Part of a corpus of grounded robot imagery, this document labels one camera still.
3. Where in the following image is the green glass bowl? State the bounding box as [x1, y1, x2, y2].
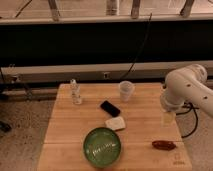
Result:
[83, 127, 122, 168]

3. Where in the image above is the clear plastic cup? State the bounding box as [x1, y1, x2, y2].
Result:
[118, 81, 135, 102]

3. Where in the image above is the brown red chili pepper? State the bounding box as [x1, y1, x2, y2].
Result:
[152, 140, 176, 150]

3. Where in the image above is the grey metal rail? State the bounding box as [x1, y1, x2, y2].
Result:
[0, 60, 213, 84]

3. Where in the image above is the black cable right side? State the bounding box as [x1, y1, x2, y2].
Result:
[175, 101, 200, 139]

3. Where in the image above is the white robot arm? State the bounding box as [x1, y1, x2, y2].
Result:
[160, 64, 213, 125]

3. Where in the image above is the black smartphone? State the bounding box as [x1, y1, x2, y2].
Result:
[100, 101, 120, 117]

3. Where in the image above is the black hanging cable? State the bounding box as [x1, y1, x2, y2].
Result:
[118, 12, 153, 81]

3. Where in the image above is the clear plastic bottle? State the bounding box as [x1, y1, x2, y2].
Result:
[70, 79, 82, 105]

